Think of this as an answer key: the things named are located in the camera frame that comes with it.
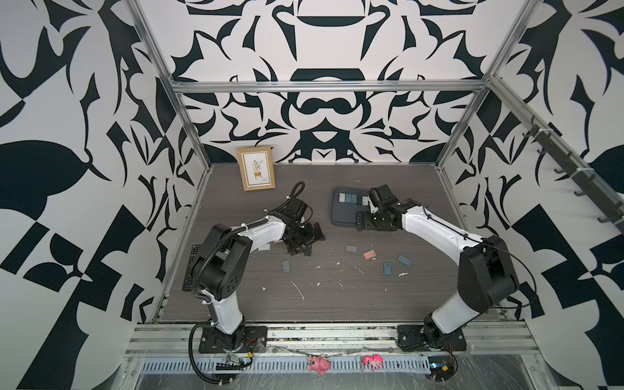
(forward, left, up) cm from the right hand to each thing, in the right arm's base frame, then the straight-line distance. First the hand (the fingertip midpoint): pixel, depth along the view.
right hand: (365, 219), depth 91 cm
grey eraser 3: (-14, +29, -8) cm, 34 cm away
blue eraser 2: (+17, +4, -9) cm, 19 cm away
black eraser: (-8, +21, -9) cm, 24 cm away
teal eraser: (+16, +2, -9) cm, 19 cm away
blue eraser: (-15, -7, -9) cm, 19 cm away
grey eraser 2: (-8, +5, -7) cm, 12 cm away
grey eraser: (-12, -14, -10) cm, 21 cm away
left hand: (-5, +18, -5) cm, 20 cm away
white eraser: (-7, +38, -9) cm, 40 cm away
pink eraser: (-10, -1, -9) cm, 13 cm away
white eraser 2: (+17, +7, -9) cm, 20 cm away
